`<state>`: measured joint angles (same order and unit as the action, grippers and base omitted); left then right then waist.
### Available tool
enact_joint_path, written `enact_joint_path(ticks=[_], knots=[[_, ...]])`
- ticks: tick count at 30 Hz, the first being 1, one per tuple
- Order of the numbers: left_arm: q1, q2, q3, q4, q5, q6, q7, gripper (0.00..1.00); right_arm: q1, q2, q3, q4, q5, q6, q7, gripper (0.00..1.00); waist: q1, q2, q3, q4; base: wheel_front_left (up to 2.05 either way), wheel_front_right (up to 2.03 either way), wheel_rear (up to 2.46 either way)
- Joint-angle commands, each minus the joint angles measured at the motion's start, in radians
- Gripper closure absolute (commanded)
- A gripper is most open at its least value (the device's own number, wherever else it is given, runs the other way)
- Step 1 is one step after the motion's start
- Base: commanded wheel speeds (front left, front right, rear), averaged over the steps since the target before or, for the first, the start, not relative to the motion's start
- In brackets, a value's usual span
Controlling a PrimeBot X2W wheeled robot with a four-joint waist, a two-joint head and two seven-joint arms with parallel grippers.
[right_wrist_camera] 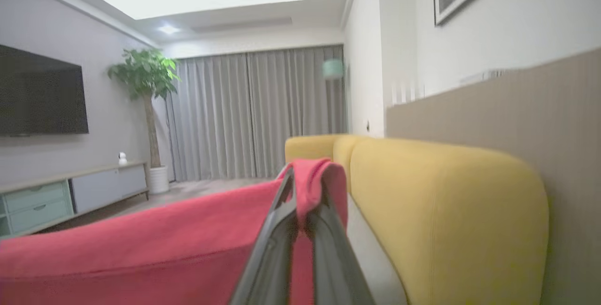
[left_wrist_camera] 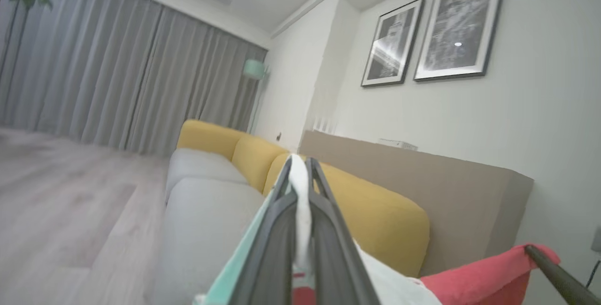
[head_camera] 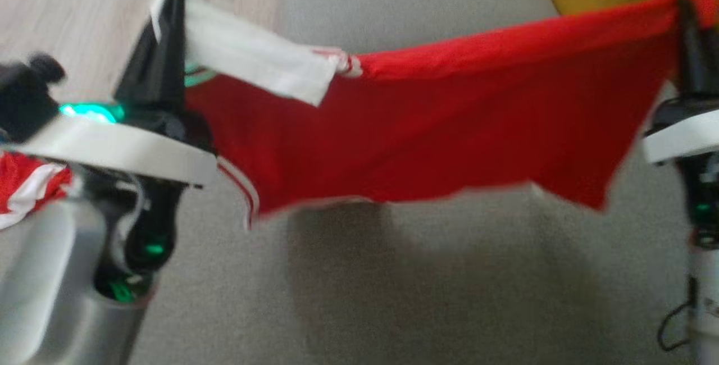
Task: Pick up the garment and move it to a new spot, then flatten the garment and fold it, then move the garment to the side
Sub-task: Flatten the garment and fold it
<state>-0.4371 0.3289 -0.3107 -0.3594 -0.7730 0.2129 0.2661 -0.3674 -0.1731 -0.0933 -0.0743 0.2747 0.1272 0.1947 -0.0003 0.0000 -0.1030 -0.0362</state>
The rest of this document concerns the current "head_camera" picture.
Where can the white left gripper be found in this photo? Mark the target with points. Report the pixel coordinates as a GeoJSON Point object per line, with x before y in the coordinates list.
{"type": "Point", "coordinates": [129, 151]}

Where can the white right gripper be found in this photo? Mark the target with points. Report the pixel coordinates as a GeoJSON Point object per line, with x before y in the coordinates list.
{"type": "Point", "coordinates": [685, 135]}

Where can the red numbered shorts white band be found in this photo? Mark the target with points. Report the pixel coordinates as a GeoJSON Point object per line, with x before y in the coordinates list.
{"type": "Point", "coordinates": [22, 179]}

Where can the red garment with striped trim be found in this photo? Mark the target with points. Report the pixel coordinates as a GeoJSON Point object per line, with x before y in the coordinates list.
{"type": "Point", "coordinates": [449, 129]}

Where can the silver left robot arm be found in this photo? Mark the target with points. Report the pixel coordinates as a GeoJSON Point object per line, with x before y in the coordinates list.
{"type": "Point", "coordinates": [56, 297]}

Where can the large grey sofa chaise cushion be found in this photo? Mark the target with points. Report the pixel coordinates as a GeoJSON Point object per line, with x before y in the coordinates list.
{"type": "Point", "coordinates": [393, 286]}

